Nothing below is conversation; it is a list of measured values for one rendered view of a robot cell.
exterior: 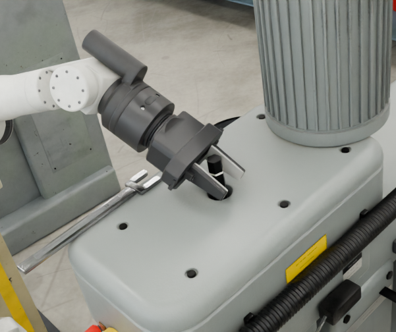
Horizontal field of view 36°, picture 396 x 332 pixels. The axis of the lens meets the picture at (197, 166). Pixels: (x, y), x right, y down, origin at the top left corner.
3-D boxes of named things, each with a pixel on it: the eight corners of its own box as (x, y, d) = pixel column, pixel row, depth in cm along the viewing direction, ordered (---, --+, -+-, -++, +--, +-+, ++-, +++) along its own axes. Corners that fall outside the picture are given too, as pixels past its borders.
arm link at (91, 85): (100, 147, 85) (39, 101, 87) (137, 128, 95) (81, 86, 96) (134, 82, 80) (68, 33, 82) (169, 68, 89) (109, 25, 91)
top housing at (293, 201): (187, 412, 79) (163, 334, 69) (77, 311, 96) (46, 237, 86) (393, 217, 101) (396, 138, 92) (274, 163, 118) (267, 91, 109)
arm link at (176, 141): (211, 156, 95) (151, 112, 96) (231, 116, 87) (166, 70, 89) (165, 205, 87) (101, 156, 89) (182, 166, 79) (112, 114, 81)
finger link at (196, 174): (222, 200, 86) (188, 174, 87) (229, 188, 83) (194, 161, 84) (216, 207, 85) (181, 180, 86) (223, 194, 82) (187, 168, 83)
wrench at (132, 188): (29, 278, 80) (27, 275, 80) (13, 266, 82) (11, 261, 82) (161, 181, 92) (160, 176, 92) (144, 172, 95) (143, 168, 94)
